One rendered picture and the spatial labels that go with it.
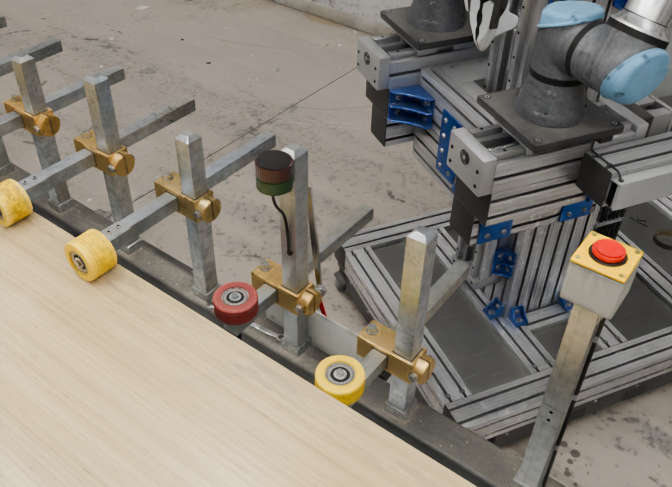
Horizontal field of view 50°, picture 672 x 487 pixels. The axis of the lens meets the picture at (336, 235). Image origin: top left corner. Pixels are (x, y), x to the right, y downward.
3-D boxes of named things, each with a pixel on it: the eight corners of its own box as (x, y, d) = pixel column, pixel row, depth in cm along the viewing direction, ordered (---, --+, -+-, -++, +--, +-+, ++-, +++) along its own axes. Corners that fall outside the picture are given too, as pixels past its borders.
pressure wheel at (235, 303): (237, 316, 140) (233, 272, 132) (269, 335, 136) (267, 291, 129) (208, 341, 135) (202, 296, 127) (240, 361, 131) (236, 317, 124)
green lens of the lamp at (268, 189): (272, 170, 120) (272, 158, 119) (300, 183, 118) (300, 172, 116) (248, 186, 117) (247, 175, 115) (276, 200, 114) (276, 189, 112)
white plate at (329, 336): (267, 315, 153) (266, 281, 147) (369, 375, 142) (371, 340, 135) (266, 317, 153) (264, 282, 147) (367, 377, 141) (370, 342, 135)
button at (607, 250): (597, 243, 94) (600, 233, 93) (627, 256, 92) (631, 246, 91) (585, 259, 91) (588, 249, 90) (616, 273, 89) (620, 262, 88)
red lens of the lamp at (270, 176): (272, 157, 119) (271, 145, 117) (300, 170, 116) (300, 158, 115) (247, 173, 115) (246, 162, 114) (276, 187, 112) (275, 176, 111)
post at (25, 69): (70, 223, 188) (23, 49, 157) (78, 228, 186) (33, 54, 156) (58, 230, 185) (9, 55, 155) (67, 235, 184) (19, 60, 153)
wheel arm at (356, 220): (360, 216, 161) (361, 201, 158) (373, 222, 159) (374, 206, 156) (223, 331, 133) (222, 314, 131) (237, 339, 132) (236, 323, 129)
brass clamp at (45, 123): (29, 111, 173) (23, 92, 170) (65, 130, 167) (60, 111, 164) (6, 122, 169) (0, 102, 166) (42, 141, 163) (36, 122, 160)
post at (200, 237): (210, 309, 165) (187, 126, 135) (221, 316, 164) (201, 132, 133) (199, 318, 163) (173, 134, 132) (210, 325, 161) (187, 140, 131)
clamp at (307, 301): (268, 276, 145) (267, 257, 142) (322, 306, 139) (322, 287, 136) (249, 292, 142) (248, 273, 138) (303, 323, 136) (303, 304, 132)
